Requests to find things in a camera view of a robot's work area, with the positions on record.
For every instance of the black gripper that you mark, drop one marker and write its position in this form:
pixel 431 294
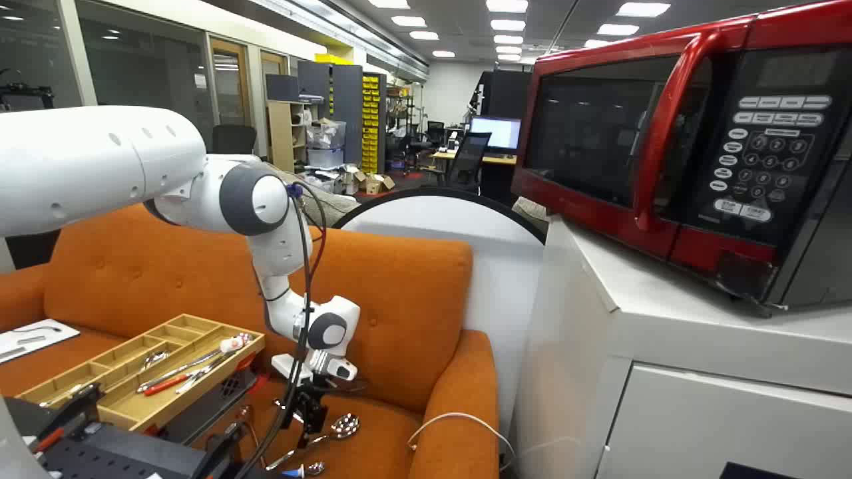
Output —
pixel 308 401

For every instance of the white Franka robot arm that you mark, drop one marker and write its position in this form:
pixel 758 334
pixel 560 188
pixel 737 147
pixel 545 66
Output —
pixel 82 164

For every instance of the red and black microwave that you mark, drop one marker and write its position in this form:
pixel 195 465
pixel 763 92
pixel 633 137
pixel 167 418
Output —
pixel 781 143

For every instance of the metal spoon with patterned head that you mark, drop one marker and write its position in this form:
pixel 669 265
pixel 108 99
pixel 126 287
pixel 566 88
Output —
pixel 343 430

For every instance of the silver spoon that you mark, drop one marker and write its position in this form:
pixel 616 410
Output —
pixel 227 348

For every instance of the orange fabric sofa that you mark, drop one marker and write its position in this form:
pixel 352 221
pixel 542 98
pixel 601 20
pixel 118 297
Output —
pixel 389 301

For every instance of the wooden cutlery tray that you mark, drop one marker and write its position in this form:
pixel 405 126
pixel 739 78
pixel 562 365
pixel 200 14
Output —
pixel 135 373

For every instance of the black perforated mounting stand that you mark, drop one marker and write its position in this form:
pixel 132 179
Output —
pixel 115 454

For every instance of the wooden shelf unit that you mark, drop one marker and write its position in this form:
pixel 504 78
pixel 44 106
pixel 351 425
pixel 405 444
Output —
pixel 284 133

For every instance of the white paper leaflet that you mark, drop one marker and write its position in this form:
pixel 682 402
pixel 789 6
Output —
pixel 30 340

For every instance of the yellow and black sign pillar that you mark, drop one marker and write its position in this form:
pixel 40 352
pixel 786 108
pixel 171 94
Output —
pixel 371 123

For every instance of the small lit monitor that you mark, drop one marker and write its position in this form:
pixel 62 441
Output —
pixel 497 133

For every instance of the white cabinet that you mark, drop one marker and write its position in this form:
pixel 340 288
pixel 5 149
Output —
pixel 675 389

